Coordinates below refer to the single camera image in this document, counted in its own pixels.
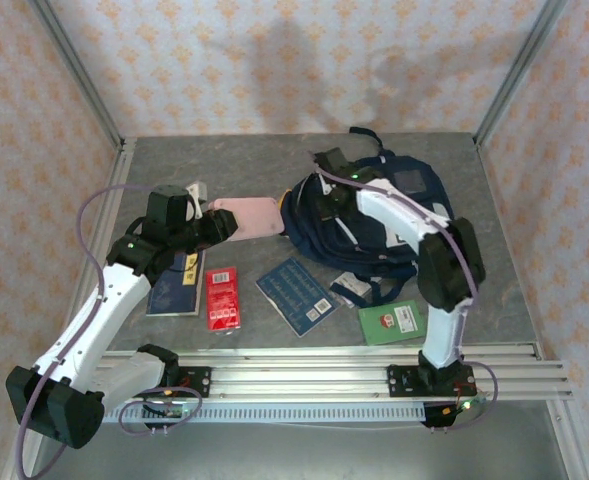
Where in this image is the navy blue student backpack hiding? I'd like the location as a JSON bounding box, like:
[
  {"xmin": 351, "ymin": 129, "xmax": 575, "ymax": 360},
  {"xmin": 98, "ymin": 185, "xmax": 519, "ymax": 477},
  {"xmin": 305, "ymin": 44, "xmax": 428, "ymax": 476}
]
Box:
[{"xmin": 278, "ymin": 127, "xmax": 456, "ymax": 309}]

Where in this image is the dark blue barcode book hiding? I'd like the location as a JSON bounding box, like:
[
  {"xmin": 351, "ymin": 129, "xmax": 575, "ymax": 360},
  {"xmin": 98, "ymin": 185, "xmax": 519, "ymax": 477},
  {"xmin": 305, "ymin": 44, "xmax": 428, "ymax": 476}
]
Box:
[{"xmin": 254, "ymin": 257, "xmax": 339, "ymax": 339}]

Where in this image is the red card pack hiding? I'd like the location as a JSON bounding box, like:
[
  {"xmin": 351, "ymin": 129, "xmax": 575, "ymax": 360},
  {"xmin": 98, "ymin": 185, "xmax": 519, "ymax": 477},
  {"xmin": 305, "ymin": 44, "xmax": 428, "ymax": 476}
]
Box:
[{"xmin": 204, "ymin": 266, "xmax": 244, "ymax": 333}]

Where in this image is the pink pencil case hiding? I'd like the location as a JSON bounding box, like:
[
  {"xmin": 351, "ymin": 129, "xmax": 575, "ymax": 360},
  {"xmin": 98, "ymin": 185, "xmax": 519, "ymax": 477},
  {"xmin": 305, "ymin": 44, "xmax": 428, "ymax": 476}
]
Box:
[{"xmin": 207, "ymin": 196, "xmax": 286, "ymax": 243}]

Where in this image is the aluminium corner post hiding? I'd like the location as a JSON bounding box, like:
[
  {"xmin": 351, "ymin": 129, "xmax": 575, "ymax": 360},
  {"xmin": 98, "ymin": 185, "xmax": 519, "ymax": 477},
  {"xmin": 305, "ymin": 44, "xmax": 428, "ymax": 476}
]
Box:
[
  {"xmin": 27, "ymin": 0, "xmax": 126, "ymax": 150},
  {"xmin": 472, "ymin": 0, "xmax": 569, "ymax": 147}
]

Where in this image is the green notebook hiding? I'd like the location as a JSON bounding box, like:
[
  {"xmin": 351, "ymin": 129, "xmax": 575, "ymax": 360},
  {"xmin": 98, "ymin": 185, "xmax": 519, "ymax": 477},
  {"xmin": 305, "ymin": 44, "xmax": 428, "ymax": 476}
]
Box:
[{"xmin": 357, "ymin": 298, "xmax": 428, "ymax": 347}]

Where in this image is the white slotted cable duct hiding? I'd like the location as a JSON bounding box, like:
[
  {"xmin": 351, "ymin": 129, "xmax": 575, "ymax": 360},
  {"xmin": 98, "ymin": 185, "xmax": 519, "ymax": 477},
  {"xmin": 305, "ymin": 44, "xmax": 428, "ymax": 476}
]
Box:
[{"xmin": 101, "ymin": 403, "xmax": 428, "ymax": 425}]

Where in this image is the aluminium mounting rail beam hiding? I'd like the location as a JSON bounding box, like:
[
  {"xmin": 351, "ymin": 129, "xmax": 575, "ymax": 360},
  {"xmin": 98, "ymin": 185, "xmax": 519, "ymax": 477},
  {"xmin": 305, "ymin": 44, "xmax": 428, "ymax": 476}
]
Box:
[{"xmin": 26, "ymin": 342, "xmax": 575, "ymax": 402}]

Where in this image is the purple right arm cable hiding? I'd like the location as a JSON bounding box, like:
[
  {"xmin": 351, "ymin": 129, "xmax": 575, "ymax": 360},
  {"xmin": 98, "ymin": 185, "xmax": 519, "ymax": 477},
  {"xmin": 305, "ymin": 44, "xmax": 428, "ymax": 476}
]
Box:
[{"xmin": 313, "ymin": 164, "xmax": 501, "ymax": 432}]

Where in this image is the aluminium table side rail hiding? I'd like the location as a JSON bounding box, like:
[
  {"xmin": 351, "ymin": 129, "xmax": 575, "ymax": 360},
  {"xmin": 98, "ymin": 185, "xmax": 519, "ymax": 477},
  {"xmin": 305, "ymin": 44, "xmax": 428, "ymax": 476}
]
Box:
[{"xmin": 52, "ymin": 138, "xmax": 138, "ymax": 362}]

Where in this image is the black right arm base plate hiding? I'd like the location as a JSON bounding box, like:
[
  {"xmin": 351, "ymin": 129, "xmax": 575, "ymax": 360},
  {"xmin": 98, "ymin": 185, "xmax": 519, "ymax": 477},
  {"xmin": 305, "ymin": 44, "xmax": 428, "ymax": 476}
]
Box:
[{"xmin": 386, "ymin": 363, "xmax": 478, "ymax": 400}]

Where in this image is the dark blue yellow-label book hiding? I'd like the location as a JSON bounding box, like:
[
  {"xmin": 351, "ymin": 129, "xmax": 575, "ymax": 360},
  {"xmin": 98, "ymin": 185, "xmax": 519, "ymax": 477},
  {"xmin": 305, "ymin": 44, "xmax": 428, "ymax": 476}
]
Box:
[{"xmin": 145, "ymin": 248, "xmax": 208, "ymax": 318}]

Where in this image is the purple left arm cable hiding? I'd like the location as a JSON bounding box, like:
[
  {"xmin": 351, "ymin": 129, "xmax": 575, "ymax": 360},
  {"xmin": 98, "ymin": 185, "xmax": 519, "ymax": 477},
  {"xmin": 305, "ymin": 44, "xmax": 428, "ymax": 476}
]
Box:
[{"xmin": 13, "ymin": 183, "xmax": 204, "ymax": 480}]

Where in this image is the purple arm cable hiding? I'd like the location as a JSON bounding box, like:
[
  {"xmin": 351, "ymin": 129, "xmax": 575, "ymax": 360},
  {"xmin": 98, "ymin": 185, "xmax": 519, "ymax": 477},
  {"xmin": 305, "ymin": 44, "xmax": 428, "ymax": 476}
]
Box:
[
  {"xmin": 313, "ymin": 164, "xmax": 501, "ymax": 432},
  {"xmin": 13, "ymin": 183, "xmax": 204, "ymax": 480}
]

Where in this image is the small circuit board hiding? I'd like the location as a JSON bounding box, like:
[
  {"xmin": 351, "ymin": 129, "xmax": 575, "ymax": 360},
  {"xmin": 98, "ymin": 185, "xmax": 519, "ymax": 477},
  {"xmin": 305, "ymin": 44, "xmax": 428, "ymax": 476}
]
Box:
[
  {"xmin": 438, "ymin": 394, "xmax": 488, "ymax": 419},
  {"xmin": 143, "ymin": 402, "xmax": 195, "ymax": 421}
]

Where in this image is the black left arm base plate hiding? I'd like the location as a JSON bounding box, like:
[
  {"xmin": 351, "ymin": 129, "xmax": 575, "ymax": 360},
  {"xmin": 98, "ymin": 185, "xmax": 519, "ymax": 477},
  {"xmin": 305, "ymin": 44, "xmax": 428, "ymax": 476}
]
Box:
[{"xmin": 173, "ymin": 366, "xmax": 213, "ymax": 400}]

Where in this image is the aluminium frame leg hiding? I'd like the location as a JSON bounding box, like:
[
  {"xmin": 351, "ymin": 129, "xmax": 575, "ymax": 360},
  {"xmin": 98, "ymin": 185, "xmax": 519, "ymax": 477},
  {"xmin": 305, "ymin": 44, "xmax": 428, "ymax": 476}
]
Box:
[{"xmin": 546, "ymin": 399, "xmax": 589, "ymax": 480}]

